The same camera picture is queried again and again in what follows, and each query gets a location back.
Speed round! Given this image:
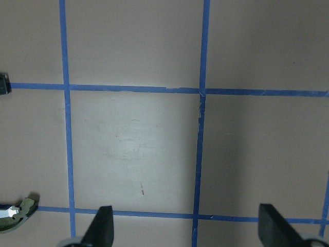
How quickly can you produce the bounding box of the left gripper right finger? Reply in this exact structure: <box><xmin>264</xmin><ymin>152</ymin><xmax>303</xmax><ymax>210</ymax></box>
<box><xmin>258</xmin><ymin>204</ymin><xmax>304</xmax><ymax>247</ymax></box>

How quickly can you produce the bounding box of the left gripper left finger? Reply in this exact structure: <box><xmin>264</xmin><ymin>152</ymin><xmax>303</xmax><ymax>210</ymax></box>
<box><xmin>80</xmin><ymin>206</ymin><xmax>114</xmax><ymax>247</ymax></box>

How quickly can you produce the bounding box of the olive green brake shoe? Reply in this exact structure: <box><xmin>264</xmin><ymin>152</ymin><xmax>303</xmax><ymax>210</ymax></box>
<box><xmin>1</xmin><ymin>192</ymin><xmax>40</xmax><ymax>234</ymax></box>

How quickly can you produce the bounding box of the small black plastic part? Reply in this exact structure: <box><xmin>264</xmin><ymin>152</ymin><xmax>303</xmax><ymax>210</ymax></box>
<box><xmin>0</xmin><ymin>73</ymin><xmax>12</xmax><ymax>95</ymax></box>

